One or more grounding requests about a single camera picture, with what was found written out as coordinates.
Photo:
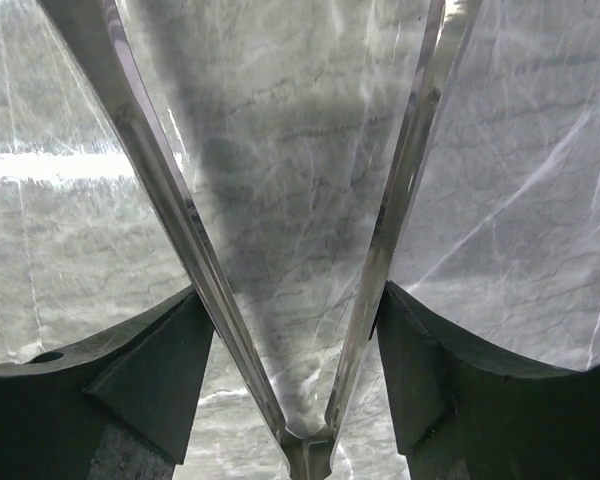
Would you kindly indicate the steel serving tongs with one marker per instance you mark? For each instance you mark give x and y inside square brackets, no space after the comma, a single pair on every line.
[95,36]

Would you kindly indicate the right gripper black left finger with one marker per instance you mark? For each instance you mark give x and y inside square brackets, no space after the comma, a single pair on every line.
[119,404]

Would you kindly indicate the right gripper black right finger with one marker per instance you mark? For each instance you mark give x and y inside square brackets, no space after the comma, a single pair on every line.
[465,408]

